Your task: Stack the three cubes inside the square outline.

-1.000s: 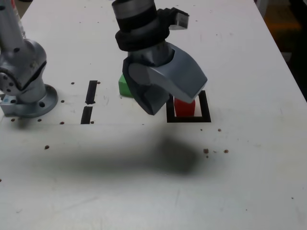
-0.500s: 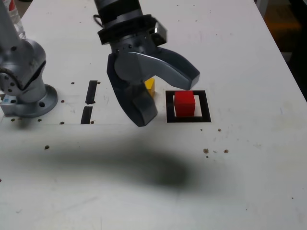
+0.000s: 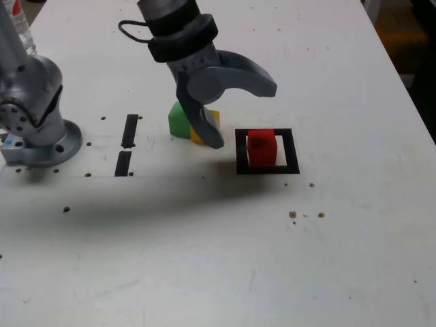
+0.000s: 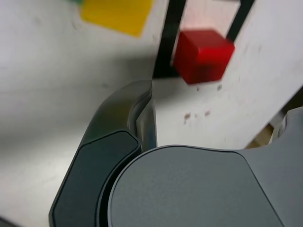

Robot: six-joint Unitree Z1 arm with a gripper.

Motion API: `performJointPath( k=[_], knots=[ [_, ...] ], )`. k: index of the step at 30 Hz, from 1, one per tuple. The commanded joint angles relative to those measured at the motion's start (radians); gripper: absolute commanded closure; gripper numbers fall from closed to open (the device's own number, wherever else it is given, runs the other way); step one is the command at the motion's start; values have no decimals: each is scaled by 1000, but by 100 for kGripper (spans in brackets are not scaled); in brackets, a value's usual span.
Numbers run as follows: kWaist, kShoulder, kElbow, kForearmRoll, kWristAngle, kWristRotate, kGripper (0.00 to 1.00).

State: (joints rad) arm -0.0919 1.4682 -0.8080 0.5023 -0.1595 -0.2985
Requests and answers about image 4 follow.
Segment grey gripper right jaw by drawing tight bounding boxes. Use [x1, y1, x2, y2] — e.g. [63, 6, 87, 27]
[107, 107, 303, 227]

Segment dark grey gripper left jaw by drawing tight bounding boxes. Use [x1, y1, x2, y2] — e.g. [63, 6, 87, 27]
[48, 79, 158, 227]

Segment red cube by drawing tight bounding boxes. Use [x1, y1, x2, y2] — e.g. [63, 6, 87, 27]
[172, 29, 235, 85]

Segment yellow cube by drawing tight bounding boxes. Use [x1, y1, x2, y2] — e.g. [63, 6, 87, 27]
[80, 0, 152, 37]

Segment black tape square outline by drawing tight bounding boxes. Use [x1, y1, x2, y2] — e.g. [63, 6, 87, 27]
[152, 0, 255, 79]

